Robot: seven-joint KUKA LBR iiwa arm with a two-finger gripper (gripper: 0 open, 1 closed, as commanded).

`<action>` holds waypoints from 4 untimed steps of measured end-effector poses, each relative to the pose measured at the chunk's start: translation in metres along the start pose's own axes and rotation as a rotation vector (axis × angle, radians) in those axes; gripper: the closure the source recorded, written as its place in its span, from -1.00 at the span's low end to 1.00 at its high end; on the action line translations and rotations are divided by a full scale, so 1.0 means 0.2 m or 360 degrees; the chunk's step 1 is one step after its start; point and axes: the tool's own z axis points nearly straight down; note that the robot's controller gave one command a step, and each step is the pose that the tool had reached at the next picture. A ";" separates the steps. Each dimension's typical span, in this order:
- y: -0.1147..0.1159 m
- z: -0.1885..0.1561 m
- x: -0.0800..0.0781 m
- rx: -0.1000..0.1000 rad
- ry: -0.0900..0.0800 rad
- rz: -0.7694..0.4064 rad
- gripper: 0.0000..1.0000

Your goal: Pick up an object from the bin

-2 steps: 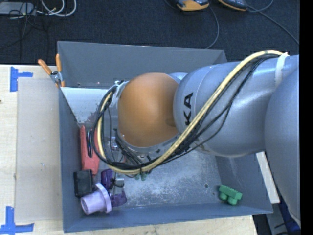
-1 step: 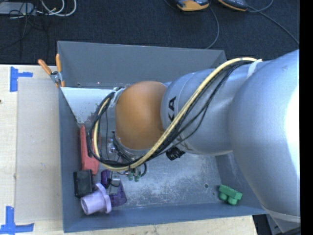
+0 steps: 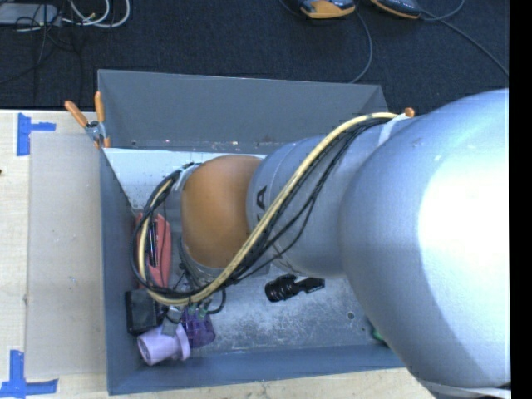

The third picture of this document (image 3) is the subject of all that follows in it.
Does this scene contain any clear purple plastic cup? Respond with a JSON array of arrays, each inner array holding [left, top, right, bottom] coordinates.
[[180, 304, 217, 349]]

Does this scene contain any black box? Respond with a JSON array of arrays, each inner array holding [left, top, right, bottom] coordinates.
[[124, 288, 164, 336]]

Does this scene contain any red flat block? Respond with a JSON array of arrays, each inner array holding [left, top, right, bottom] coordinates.
[[134, 211, 173, 291]]

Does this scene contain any grey metal bin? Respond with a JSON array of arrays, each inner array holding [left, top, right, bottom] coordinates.
[[96, 69, 413, 397]]

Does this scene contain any black ribbed cylinder tool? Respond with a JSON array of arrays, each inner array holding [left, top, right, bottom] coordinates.
[[264, 273, 327, 303]]

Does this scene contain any pale cardboard board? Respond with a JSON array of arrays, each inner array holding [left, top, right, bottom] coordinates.
[[23, 132, 107, 384]]

